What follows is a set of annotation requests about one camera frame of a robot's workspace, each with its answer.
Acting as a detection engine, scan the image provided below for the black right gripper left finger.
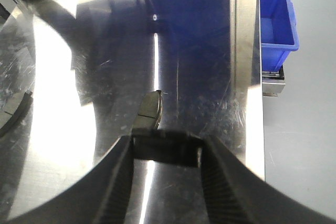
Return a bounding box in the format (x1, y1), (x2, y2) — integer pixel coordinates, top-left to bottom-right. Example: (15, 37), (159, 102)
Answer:
(8, 136), (133, 223)

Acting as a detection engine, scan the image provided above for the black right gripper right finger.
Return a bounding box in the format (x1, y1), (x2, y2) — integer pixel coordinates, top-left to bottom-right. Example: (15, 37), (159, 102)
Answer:
(201, 137), (335, 223)

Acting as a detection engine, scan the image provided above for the grey brake pad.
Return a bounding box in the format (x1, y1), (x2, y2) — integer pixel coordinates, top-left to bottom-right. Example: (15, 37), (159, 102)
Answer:
(1, 90), (33, 137)
(131, 90), (203, 168)

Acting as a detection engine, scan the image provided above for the small blue bin below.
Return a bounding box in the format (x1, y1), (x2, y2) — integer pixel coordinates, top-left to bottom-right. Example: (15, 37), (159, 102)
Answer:
(260, 0), (299, 72)

